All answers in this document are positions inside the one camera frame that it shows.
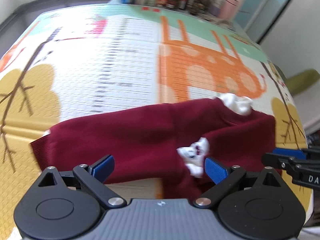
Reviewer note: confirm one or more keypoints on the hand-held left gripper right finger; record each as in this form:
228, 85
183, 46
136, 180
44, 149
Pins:
215, 170

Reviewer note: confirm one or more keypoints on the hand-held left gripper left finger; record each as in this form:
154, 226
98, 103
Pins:
103, 167

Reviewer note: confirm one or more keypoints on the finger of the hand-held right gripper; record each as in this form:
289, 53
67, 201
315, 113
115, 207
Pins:
300, 172
287, 151

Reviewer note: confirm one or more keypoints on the maroon cat-print sweater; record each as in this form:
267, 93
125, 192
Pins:
150, 135

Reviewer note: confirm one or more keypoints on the green chair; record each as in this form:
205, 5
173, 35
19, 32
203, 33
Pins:
300, 82

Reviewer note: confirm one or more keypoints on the printed foam play mat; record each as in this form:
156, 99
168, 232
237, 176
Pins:
100, 75

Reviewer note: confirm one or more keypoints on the blue door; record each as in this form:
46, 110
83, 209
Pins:
265, 2

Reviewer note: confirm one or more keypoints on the pink cylinder cup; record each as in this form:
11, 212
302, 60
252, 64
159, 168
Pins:
228, 6

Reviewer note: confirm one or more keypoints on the grey wall rail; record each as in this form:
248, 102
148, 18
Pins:
30, 10

